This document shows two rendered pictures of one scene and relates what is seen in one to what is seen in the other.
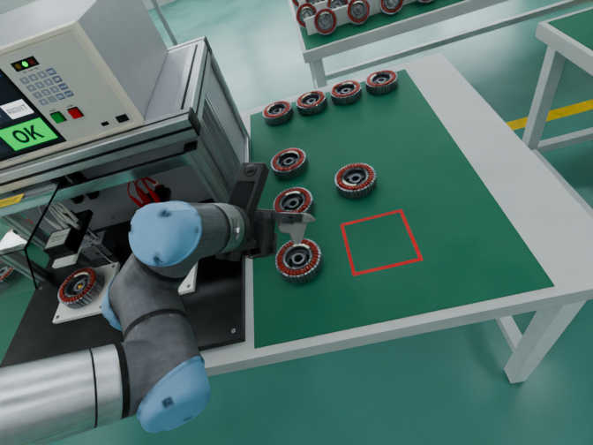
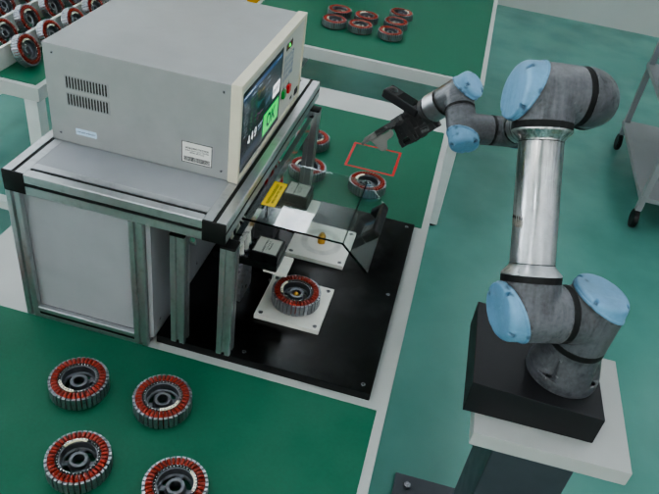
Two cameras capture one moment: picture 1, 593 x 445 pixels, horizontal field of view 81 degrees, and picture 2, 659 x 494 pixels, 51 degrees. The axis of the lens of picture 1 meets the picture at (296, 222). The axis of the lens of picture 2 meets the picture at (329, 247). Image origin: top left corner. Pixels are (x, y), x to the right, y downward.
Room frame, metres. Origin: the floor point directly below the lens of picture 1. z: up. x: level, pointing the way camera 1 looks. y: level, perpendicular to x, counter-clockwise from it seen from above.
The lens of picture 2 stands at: (0.66, 1.78, 1.85)
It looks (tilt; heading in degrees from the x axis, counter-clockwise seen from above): 37 degrees down; 268
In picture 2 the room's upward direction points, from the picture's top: 9 degrees clockwise
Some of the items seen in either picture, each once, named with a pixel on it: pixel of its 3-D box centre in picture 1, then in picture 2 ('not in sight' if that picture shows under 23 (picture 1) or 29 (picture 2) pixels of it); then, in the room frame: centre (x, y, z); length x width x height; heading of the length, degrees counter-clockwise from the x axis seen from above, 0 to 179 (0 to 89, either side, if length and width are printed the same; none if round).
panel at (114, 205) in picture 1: (117, 180); (212, 198); (0.90, 0.43, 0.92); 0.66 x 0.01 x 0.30; 79
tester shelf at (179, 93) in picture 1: (82, 116); (185, 126); (0.96, 0.42, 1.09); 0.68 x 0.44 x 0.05; 79
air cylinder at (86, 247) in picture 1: (97, 245); (235, 280); (0.81, 0.57, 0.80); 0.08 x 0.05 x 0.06; 79
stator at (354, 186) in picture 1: (355, 180); (312, 140); (0.69, -0.19, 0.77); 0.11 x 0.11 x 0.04
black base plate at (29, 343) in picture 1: (133, 280); (302, 275); (0.66, 0.47, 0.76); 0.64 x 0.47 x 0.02; 79
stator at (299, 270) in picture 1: (298, 260); (367, 184); (0.51, 0.03, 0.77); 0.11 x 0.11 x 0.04
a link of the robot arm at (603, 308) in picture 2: not in sight; (588, 313); (0.09, 0.74, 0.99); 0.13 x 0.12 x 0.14; 12
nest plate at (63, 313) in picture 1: (87, 291); (294, 303); (0.67, 0.59, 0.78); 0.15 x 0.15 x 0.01; 79
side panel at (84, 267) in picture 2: not in sight; (83, 268); (1.10, 0.72, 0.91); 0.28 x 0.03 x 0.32; 169
